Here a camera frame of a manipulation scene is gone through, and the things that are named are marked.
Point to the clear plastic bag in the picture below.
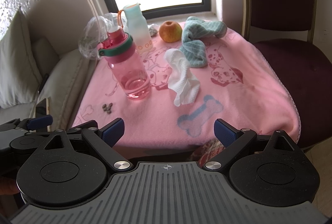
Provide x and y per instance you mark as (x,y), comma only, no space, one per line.
(89,40)

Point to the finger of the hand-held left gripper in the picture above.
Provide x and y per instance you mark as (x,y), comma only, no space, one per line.
(39,121)
(83,127)

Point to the cluster of brown seeds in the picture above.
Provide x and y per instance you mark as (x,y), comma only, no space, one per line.
(106,107)

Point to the crumpled plastic wrapper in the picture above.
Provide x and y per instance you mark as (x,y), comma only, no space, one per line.
(153,29)

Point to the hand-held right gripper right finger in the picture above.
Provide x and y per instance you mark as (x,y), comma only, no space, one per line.
(224,133)

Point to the red patterned cloth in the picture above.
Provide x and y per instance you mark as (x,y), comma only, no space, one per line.
(210,149)

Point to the beige pillow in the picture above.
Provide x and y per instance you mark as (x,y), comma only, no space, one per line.
(15,63)

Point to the pink printed blanket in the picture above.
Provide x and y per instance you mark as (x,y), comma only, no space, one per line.
(246,99)

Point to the white paper towel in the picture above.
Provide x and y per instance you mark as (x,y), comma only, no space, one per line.
(181,76)

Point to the beige sofa cushion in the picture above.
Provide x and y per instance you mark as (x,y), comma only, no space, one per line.
(67,76)

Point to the apple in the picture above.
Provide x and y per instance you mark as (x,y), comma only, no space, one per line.
(170,31)

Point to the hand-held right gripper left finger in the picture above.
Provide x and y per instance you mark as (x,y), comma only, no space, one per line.
(112,132)

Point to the teal striped towel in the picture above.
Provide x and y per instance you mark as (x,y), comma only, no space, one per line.
(193,51)

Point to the pale teal frosted bottle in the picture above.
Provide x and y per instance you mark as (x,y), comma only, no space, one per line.
(137,27)

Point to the pink water bottle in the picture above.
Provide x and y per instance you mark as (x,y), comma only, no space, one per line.
(129,68)

